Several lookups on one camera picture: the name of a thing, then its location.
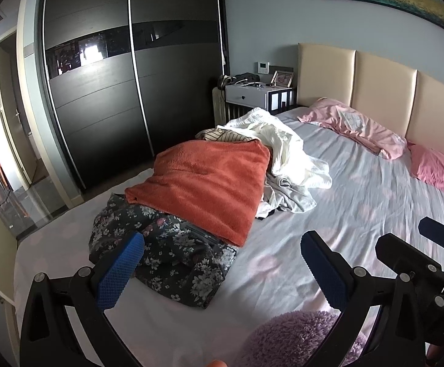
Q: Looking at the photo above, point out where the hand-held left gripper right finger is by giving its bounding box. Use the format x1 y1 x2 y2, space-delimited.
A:
300 230 426 367

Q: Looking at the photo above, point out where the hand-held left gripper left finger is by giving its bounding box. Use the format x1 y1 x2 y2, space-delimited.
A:
19 230 146 367

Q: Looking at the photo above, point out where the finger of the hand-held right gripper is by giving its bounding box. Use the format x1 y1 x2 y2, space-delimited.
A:
418 217 444 255
375 232 444 307

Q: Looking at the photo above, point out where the orange fleece garment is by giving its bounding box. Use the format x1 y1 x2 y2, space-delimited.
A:
124 139 272 247

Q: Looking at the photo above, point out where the person's right hand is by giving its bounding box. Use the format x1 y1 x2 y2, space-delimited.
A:
425 346 444 367

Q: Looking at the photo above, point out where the dark floral garment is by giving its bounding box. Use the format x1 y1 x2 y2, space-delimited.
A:
88 193 240 310

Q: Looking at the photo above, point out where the bed with dotted sheet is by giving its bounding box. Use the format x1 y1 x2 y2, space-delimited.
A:
13 105 444 367

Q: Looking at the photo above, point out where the purple fluffy garment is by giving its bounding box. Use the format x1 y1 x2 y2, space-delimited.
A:
239 311 368 367

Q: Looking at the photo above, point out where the light grey garment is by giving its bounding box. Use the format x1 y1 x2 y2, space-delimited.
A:
256 174 317 220

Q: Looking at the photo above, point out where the light pink printed pillow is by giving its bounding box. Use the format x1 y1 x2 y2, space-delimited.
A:
298 97 408 160

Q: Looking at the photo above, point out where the white garment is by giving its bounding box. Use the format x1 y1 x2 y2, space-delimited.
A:
222 108 333 190

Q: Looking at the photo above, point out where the cream padded headboard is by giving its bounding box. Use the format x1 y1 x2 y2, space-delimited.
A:
296 43 444 161

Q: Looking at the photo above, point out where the striped garment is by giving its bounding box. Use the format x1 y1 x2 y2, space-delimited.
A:
195 128 259 144

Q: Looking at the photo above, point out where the black sliding wardrobe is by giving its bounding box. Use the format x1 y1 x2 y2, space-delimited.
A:
35 0 230 195

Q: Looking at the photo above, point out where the white door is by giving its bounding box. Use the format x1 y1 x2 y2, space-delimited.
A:
0 32 39 188

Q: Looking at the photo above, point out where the cream radiator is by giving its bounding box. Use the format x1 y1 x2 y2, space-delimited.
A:
212 87 246 123

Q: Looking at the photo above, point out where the white nightstand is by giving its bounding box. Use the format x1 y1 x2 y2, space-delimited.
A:
224 83 298 117

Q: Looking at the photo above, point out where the black pouch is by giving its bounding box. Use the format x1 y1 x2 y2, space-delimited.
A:
235 72 261 85

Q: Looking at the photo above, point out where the photo frame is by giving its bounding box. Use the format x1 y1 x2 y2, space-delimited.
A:
271 70 294 88

